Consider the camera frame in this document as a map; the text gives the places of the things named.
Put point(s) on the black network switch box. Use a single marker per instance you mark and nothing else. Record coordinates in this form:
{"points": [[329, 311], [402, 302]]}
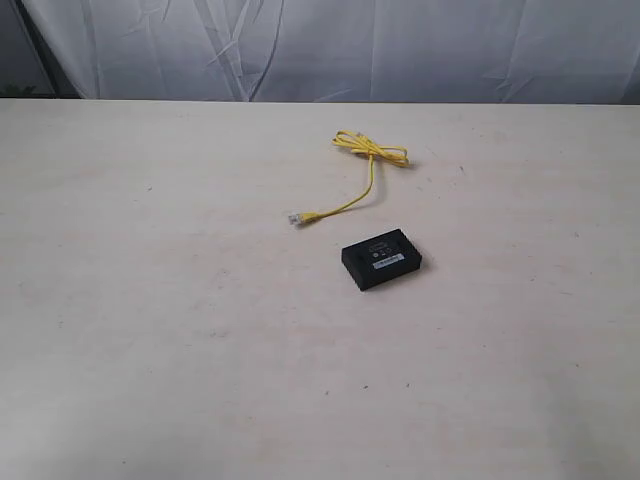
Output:
{"points": [[382, 258]]}

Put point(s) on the white backdrop curtain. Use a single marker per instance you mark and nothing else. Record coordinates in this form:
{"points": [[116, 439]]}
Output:
{"points": [[347, 51]]}

